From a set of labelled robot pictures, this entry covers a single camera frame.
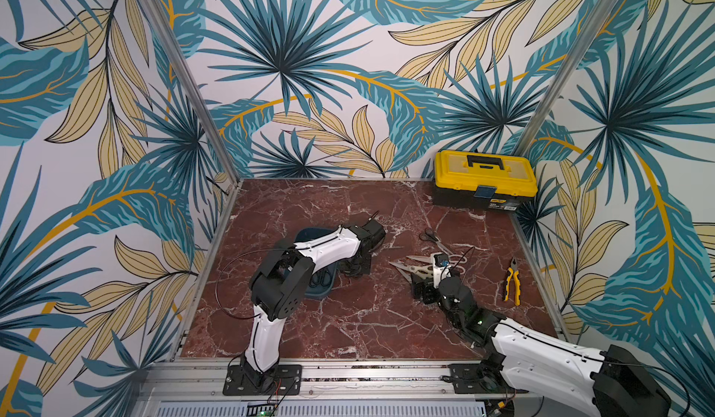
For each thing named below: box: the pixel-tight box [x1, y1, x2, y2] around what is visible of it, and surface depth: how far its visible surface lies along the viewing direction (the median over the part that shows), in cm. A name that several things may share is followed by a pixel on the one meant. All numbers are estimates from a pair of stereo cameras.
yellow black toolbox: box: [431, 147, 539, 212], surface depth 103 cm
